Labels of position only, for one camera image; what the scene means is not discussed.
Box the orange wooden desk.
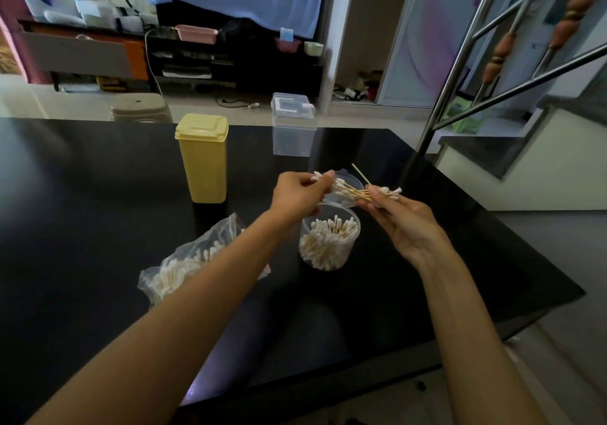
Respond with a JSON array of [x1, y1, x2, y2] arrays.
[[16, 19, 152, 91]]

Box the beige plastic stool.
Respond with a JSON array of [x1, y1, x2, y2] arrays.
[[110, 93, 174, 123]]

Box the cotton swabs in round container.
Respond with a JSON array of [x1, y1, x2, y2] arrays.
[[300, 215, 358, 270]]

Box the green plastic object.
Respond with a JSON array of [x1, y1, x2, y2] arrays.
[[451, 97, 484, 134]]

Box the black power cable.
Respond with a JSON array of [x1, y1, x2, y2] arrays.
[[216, 94, 260, 109]]

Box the person's left hand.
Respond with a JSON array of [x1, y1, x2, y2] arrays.
[[269, 171, 336, 222]]

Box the clear round plastic container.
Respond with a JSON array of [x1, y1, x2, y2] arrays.
[[299, 203, 361, 271]]

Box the person's right forearm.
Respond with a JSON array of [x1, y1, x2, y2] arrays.
[[413, 244, 551, 425]]

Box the black tv cabinet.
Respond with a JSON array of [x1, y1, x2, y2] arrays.
[[144, 0, 328, 95]]

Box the clear round plastic lid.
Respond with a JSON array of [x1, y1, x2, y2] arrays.
[[329, 169, 366, 208]]

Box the steel stair railing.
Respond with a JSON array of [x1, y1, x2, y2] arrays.
[[416, 0, 607, 155]]

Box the yellow plastic lidded container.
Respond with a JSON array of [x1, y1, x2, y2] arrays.
[[175, 114, 229, 204]]

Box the clear plastic zip bag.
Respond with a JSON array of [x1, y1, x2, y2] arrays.
[[138, 213, 271, 307]]

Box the pile of bagged cotton swabs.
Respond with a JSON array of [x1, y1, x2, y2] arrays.
[[148, 240, 228, 303]]

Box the person's left forearm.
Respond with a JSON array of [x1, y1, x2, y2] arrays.
[[26, 211, 297, 425]]

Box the person's right hand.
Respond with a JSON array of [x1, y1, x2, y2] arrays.
[[357, 188, 445, 269]]

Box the bunch of wooden cotton swabs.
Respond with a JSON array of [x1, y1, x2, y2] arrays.
[[313, 163, 403, 205]]

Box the clear rectangular plastic box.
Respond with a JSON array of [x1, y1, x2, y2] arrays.
[[271, 92, 317, 157]]

